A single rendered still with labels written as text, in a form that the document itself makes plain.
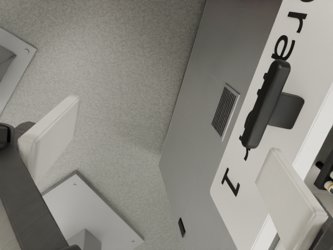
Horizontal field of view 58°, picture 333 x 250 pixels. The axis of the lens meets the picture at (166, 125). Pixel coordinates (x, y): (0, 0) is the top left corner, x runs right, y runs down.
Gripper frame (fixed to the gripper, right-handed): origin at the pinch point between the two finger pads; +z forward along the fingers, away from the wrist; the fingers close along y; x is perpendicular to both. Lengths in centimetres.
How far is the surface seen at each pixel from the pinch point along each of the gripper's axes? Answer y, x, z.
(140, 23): -12, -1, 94
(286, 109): 8.4, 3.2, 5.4
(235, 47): 15, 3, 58
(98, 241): -9, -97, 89
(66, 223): -24, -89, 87
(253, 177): 9.3, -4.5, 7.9
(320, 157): 19.5, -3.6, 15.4
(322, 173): 18.4, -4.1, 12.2
